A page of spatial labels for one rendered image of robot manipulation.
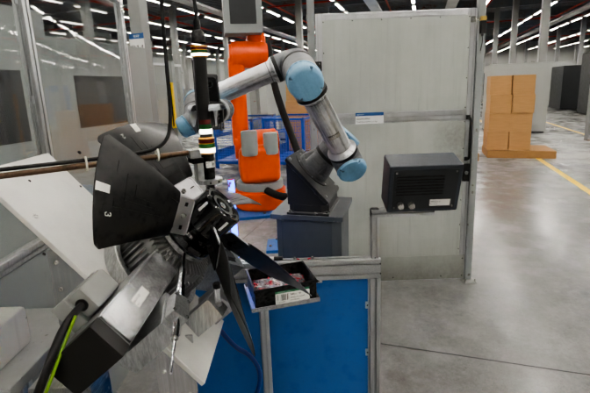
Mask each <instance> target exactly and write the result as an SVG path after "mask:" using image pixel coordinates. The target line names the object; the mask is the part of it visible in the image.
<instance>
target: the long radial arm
mask: <svg viewBox="0 0 590 393"><path fill-rule="evenodd" d="M175 274H176V270H175V269H174V268H173V267H172V266H171V265H170V264H169V263H168V262H167V261H166V260H165V259H164V258H163V257H162V256H161V255H160V254H159V253H158V252H157V251H153V252H152V253H151V254H150V255H149V256H148V257H147V258H146V259H145V260H144V261H143V262H142V263H141V264H140V265H139V266H138V267H137V268H136V269H134V270H133V271H132V272H131V274H130V275H129V276H128V277H127V278H126V279H125V280H124V281H123V282H121V283H120V284H119V286H118V289H117V290H116V292H115V293H114V294H113V295H112V296H111V297H110V298H109V299H108V300H107V301H106V302H105V303H104V305H103V306H102V307H101V308H100V309H99V310H98V311H97V312H96V313H95V314H94V316H93V317H92V318H91V319H90V320H89V321H88V322H87V323H86V324H85V325H84V326H83V327H82V328H81V329H80V330H78V331H77V332H76V333H75V334H74V335H73V336H72V337H71V338H70V339H69V340H68V342H67V344H68V343H69V342H70V341H71V340H72V339H74V338H75V337H76V336H77V335H78V334H79V333H80V332H82V331H83V330H84V329H85V328H86V327H87V326H88V325H89V324H90V323H92V322H93V321H94V320H95V319H96V318H101V319H102V320H103V321H104V322H105V323H106V324H107V325H108V326H110V328H111V329H112V330H113V331H114V332H115V333H117V334H118V335H119V336H120V337H121V338H122V339H123V340H124V341H125V342H127V343H128V344H129V345H131V343H132V342H133V340H134V338H135V336H136V335H137V333H138V332H139V330H140V329H141V327H142V326H143V324H144V323H145V321H146V320H147V318H148V316H149V314H150V313H151V311H152V310H153V309H154V307H155V306H156V304H157V302H158V301H159V299H160V297H161V296H162V294H163V292H164V291H165V289H166V288H167V287H168V286H169V284H170V282H171V280H172V279H173V277H174V276H175ZM67 344H66V345H67Z"/></svg>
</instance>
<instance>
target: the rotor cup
mask: <svg viewBox="0 0 590 393"><path fill-rule="evenodd" d="M206 201H207V203H208V204H207V205H206V206H205V207H204V208H203V209H202V210H201V211H199V210H198V209H199V208H200V207H201V206H202V205H203V204H204V203H205V202H206ZM219 203H223V204H224V205H225V206H226V208H225V209H224V208H223V207H221V205H220V204H219ZM239 220H240V218H239V214H238V212H237V210H236V209H235V207H234V205H233V204H232V203H231V202H230V201H229V199H228V198H227V197H226V196H224V195H223V194H222V193H221V192H219V191H218V190H216V189H213V188H208V189H206V190H204V191H203V192H202V193H201V194H200V195H199V196H198V197H197V198H196V199H195V204H194V208H193V212H192V214H191V221H190V223H189V227H188V231H187V233H186V234H185V235H180V234H175V233H171V234H172V236H173V237H174V239H175V240H176V242H177V243H178V244H179V245H180V246H181V247H182V248H183V249H184V250H186V251H187V252H188V253H190V254H192V255H194V256H197V257H199V258H205V257H207V256H208V255H209V253H208V252H207V246H208V245H209V239H210V232H211V226H213V227H215V229H216V231H217V234H218V236H219V238H220V239H221V238H222V237H223V236H224V235H225V234H226V233H227V232H229V231H230V230H231V229H232V228H233V227H234V226H235V225H237V224H238V222H239ZM226 222H228V224H227V225H226V226H225V227H224V228H223V229H222V230H221V231H219V229H220V227H221V226H223V225H224V224H225V223H226Z"/></svg>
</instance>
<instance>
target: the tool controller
mask: <svg viewBox="0 0 590 393"><path fill-rule="evenodd" d="M463 170H464V164H463V163H462V162H461V161H460V160H459V159H458V158H457V156H456V155H455V154H454V153H429V154H386V155H385V156H384V168H383V181H382V194H381V198H382V200H383V203H384V205H385V208H386V211H387V212H400V211H447V210H456V209H457V201H458V197H459V191H460V186H461V181H462V175H463Z"/></svg>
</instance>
